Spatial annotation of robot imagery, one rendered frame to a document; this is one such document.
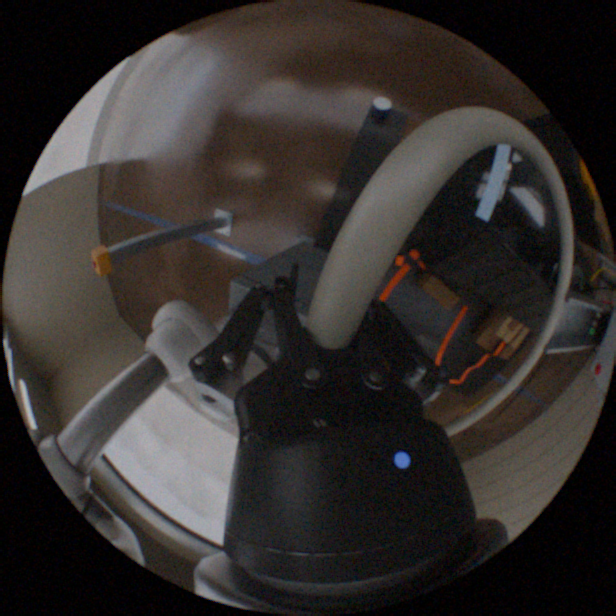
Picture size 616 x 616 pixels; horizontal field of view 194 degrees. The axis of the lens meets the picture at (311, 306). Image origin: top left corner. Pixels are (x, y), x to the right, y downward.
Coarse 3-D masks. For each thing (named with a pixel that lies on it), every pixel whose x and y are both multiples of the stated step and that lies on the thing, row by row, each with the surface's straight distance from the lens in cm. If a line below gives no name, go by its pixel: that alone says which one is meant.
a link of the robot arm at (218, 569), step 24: (480, 528) 7; (504, 528) 7; (456, 552) 6; (480, 552) 5; (216, 576) 6; (240, 576) 6; (264, 576) 6; (408, 576) 5; (432, 576) 5; (456, 576) 5; (240, 600) 5; (264, 600) 5; (288, 600) 5; (312, 600) 5; (336, 600) 5; (360, 600) 5; (384, 600) 4
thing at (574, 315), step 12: (552, 300) 47; (564, 300) 46; (576, 300) 48; (588, 300) 60; (564, 312) 54; (576, 312) 61; (588, 312) 70; (612, 312) 89; (564, 324) 57; (576, 324) 65; (588, 324) 75; (552, 336) 55; (564, 336) 61; (576, 336) 69; (588, 336) 80; (552, 348) 49; (564, 348) 55; (576, 348) 63
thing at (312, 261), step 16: (304, 240) 133; (288, 256) 98; (304, 256) 105; (320, 256) 115; (256, 272) 74; (272, 272) 77; (288, 272) 80; (304, 272) 85; (320, 272) 91; (240, 288) 66; (272, 288) 66; (304, 288) 72; (304, 304) 63; (304, 320) 59
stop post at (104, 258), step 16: (192, 224) 145; (208, 224) 153; (224, 224) 168; (128, 240) 125; (144, 240) 123; (160, 240) 129; (176, 240) 137; (96, 256) 111; (112, 256) 117; (128, 256) 121
